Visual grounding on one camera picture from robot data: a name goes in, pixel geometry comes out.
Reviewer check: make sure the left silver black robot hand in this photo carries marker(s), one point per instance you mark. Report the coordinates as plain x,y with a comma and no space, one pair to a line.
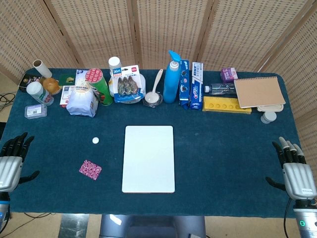
11,166

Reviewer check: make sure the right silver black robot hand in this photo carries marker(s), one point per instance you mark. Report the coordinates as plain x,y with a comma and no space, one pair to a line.
296,178

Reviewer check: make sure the pink patterned packet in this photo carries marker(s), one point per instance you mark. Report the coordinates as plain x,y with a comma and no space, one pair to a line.
90,169

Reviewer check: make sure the small white bottle cap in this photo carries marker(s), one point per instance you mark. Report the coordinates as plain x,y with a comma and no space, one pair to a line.
95,140

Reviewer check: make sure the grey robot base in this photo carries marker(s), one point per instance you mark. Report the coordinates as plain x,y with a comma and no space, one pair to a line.
148,226

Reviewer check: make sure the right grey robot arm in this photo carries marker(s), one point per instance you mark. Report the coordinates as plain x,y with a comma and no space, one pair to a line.
305,218

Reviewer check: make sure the white rectangular board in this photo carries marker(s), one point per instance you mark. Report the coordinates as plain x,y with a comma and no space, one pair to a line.
148,158

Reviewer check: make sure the small clear plastic box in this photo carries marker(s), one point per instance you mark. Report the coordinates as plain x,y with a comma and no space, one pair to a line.
36,111

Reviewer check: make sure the small white jar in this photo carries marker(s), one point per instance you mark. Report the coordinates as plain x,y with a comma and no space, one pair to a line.
268,117

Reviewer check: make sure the beige lidded container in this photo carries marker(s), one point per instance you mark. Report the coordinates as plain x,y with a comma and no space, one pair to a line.
270,108

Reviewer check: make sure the dark blue tablecloth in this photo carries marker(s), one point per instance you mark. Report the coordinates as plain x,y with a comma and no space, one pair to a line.
223,161

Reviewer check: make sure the white bottle with green label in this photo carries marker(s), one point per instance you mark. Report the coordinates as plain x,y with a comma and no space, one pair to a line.
39,93

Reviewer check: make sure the black tin box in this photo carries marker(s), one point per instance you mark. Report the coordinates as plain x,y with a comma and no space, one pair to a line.
27,80

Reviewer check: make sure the white and red small box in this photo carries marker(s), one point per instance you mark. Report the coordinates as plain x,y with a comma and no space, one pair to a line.
65,95

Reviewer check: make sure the amber glass jar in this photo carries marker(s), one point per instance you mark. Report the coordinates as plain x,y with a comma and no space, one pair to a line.
51,85

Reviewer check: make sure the kraft spiral notebook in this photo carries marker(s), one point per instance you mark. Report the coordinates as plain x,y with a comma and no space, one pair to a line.
260,91

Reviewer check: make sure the white paper bag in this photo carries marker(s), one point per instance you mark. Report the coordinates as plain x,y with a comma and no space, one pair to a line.
81,101

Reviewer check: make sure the cardboard tube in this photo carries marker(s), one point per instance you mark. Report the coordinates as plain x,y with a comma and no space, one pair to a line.
43,69

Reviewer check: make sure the yellow ruler block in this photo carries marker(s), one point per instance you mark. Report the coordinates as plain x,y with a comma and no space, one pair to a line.
223,105

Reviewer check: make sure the blue and white pouch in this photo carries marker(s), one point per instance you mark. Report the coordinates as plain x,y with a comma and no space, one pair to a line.
79,74

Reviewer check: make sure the black tube with white cap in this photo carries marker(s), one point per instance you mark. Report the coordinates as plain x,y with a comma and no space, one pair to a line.
220,89

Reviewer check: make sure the green chips can red lid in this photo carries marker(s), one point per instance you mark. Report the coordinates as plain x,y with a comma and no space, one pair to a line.
101,91

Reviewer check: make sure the purple small box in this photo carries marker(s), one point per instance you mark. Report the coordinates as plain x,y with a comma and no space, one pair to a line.
229,75

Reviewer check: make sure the blue white toothpaste box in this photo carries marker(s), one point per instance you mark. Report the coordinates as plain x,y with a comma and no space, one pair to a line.
195,94

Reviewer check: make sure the blue cookie box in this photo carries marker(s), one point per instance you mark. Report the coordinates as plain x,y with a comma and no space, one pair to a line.
183,99

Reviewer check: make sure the correction tape blister pack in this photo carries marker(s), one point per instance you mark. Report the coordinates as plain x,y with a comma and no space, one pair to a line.
127,84

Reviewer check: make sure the white capped clear bottle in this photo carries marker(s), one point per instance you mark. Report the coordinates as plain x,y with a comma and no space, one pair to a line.
114,63

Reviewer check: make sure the white plastic spoon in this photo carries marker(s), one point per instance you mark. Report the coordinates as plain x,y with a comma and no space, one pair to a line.
151,97

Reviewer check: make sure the blue pump bottle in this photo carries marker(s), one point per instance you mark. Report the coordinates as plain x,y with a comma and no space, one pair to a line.
171,84

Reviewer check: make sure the woven folding screen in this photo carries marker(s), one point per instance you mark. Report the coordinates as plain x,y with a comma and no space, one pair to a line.
173,29

